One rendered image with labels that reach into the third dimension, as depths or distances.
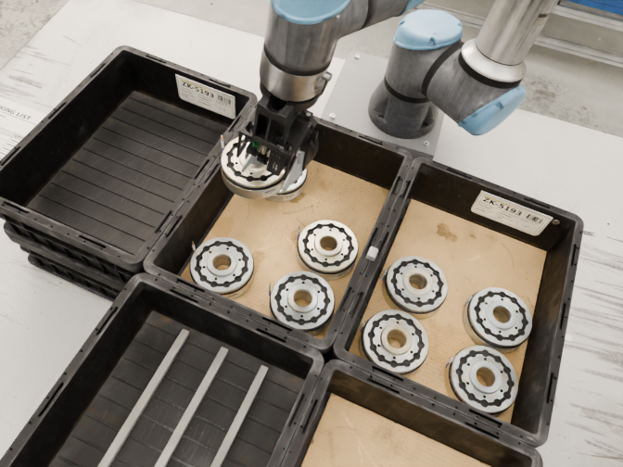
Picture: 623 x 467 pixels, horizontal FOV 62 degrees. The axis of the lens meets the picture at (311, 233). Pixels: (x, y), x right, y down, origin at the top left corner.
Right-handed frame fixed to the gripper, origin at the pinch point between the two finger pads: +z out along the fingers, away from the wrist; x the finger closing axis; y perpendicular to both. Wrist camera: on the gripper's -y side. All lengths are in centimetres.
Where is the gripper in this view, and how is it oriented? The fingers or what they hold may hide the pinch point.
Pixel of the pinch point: (275, 169)
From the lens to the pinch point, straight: 78.6
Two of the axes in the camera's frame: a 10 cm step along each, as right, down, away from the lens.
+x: 9.0, 4.4, -0.4
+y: -4.0, 7.6, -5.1
